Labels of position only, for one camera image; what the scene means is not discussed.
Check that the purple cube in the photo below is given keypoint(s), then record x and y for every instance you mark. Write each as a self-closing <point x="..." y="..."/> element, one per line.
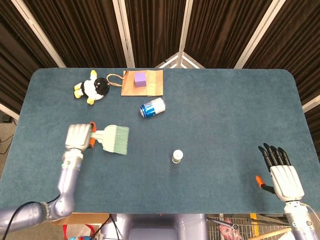
<point x="140" y="80"/>

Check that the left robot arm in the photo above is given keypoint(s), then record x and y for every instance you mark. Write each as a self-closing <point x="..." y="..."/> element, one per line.
<point x="50" y="195"/>

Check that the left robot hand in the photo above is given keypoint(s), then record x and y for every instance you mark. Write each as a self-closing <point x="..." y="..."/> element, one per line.
<point x="78" y="136"/>

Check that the white red plastic bag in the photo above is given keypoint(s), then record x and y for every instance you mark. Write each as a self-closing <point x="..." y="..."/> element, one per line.
<point x="80" y="231"/>

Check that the blue and white can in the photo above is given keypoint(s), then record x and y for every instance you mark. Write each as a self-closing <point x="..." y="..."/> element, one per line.
<point x="152" y="107"/>

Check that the wooden stick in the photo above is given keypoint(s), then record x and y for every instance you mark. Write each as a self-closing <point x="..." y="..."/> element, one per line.
<point x="271" y="234"/>

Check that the small white bottle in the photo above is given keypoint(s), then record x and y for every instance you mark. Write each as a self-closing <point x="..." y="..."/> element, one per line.
<point x="177" y="156"/>

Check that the teal table mat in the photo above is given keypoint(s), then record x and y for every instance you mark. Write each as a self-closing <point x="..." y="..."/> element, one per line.
<point x="160" y="140"/>

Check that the robot torso base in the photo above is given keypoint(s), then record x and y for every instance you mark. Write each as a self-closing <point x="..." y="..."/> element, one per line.
<point x="155" y="226"/>

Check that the brown paper bag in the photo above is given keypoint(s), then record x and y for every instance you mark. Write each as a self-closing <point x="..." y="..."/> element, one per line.
<point x="145" y="83"/>

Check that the light green hand broom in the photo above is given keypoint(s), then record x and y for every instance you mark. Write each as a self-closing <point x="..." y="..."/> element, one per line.
<point x="116" y="140"/>

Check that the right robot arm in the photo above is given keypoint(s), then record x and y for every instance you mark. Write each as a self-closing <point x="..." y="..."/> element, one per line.
<point x="301" y="220"/>

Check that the black white penguin plush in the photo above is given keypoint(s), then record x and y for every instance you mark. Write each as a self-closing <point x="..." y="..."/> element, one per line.
<point x="92" y="88"/>

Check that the cardboard box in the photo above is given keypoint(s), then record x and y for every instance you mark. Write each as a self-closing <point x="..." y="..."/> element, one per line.
<point x="82" y="218"/>

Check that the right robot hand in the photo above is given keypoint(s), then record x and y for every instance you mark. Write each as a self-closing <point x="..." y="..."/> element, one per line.
<point x="283" y="176"/>

